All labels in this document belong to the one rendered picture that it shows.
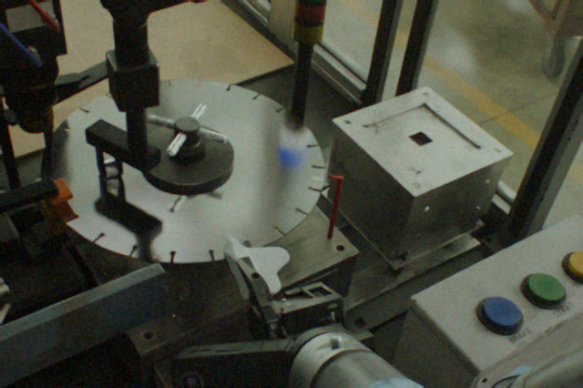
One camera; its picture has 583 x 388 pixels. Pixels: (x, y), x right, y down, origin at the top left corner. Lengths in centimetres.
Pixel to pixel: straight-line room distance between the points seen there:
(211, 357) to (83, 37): 93
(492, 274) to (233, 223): 31
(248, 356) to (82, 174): 33
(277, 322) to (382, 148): 40
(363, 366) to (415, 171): 47
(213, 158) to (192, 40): 63
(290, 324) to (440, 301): 22
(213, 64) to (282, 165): 55
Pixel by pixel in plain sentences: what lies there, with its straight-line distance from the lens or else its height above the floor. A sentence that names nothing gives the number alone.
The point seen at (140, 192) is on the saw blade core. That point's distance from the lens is 85.
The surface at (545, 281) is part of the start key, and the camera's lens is 91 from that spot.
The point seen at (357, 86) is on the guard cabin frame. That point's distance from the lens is 133.
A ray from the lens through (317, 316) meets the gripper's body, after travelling 71.
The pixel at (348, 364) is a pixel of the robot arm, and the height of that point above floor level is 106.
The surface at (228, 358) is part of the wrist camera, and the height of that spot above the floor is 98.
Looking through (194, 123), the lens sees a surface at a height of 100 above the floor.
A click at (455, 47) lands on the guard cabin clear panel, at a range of 115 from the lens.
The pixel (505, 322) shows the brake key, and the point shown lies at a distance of 85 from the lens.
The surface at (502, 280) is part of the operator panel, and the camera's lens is 90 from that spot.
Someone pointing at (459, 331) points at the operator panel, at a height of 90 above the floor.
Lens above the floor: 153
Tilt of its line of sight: 42 degrees down
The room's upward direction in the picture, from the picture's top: 7 degrees clockwise
